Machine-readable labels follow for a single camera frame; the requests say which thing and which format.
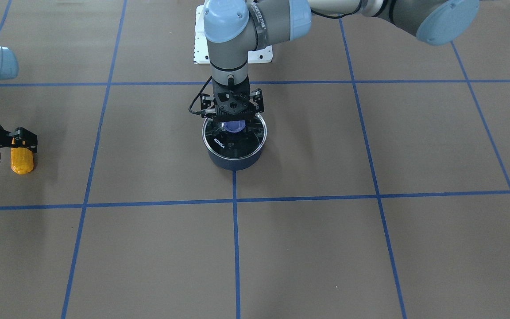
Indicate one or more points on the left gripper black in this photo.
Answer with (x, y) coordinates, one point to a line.
(257, 101)

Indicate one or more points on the yellow corn cob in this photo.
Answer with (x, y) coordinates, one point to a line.
(22, 158)

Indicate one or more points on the glass pot lid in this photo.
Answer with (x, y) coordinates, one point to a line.
(234, 135)

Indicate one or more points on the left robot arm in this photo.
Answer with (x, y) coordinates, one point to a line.
(233, 28)

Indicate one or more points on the dark blue saucepan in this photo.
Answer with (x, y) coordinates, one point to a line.
(234, 155)

